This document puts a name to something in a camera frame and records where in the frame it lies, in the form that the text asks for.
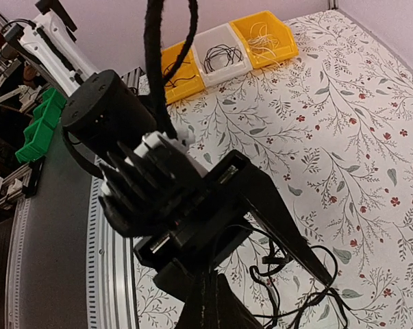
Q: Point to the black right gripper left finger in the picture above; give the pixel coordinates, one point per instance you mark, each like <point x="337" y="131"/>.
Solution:
<point x="196" y="310"/>

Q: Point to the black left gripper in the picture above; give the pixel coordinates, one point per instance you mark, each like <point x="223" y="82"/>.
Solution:
<point x="212" y="225"/>

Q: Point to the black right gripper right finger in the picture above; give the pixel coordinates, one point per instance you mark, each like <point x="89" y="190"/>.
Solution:
<point x="230" y="311"/>

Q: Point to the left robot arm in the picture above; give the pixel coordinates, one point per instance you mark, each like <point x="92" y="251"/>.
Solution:
<point x="101" y="111"/>

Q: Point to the floral patterned table mat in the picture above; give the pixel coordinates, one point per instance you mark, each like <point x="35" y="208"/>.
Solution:
<point x="334" y="129"/>

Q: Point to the yellow plastic bin near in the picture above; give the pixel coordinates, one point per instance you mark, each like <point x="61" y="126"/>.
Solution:
<point x="187" y="80"/>

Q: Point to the yellow plastic bin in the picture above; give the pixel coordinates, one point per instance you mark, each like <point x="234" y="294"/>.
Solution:
<point x="266" y="39"/>
<point x="187" y="80"/>

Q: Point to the translucent white plastic bin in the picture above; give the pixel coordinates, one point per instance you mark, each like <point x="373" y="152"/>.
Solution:
<point x="220" y="55"/>

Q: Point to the yellow plastic bin far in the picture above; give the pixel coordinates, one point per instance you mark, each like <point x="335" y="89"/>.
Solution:
<point x="266" y="39"/>

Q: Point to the green plastic bin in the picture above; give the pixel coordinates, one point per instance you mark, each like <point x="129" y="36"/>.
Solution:
<point x="38" y="135"/>

